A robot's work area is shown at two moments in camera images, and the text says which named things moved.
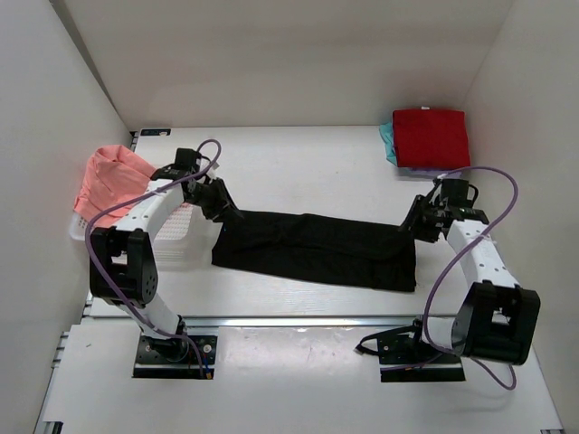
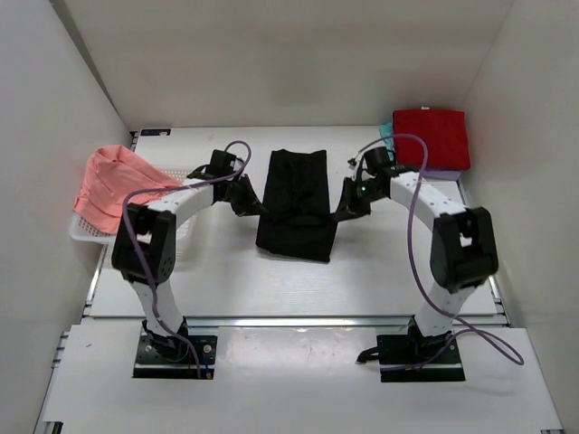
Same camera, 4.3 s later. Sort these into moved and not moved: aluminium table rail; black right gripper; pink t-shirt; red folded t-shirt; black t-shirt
Moved: black t-shirt; black right gripper
Not moved: red folded t-shirt; aluminium table rail; pink t-shirt
